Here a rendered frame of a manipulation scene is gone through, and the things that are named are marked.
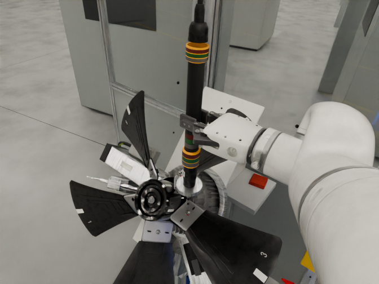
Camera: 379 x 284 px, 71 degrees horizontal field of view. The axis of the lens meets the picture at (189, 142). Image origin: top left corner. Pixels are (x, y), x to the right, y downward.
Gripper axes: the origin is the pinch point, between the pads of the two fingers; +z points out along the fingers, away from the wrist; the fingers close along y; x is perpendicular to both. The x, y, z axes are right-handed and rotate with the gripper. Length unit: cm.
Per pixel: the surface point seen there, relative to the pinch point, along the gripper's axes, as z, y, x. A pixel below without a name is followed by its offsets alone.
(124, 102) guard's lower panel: 113, 71, -63
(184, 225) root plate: -1.7, -3.6, -32.1
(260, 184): -2, 58, -63
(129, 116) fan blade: 34.9, 10.8, -18.1
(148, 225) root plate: 8.8, -7.3, -37.0
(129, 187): 27.6, 1.5, -40.7
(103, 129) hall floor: 214, 114, -152
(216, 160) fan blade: -2.5, 8.0, -15.6
